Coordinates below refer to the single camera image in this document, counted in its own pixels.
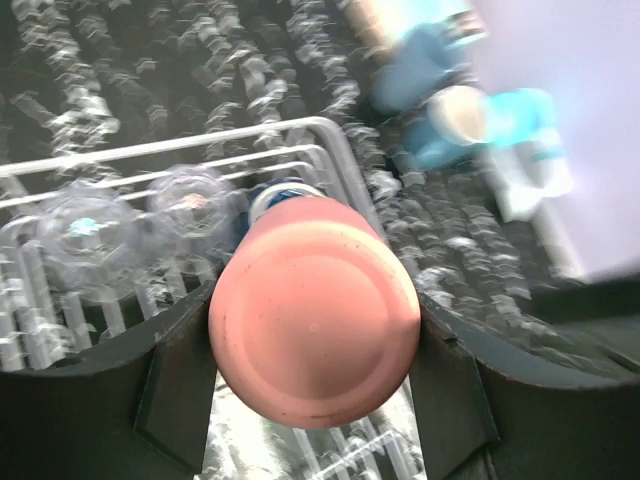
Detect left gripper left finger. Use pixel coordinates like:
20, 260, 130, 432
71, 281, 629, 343
1, 281, 216, 479

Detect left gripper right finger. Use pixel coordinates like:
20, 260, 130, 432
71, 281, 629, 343
410, 298, 639, 479

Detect clear glass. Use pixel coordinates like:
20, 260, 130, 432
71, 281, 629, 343
36, 181, 142, 302
147, 165, 242, 275

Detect pink plastic cup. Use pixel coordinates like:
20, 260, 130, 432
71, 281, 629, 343
209, 196, 421, 429

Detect blue mug with handle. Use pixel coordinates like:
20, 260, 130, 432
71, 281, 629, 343
404, 85, 488, 171

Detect dark blue ribbed mug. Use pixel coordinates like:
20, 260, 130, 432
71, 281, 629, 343
233, 177, 325, 238

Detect teal cat-ear headphones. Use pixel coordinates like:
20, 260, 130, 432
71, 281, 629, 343
482, 88, 573, 222

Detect black marbled table mat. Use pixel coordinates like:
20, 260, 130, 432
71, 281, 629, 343
0, 0, 591, 480

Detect white wire dish rack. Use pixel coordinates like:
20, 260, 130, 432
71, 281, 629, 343
1, 117, 425, 479

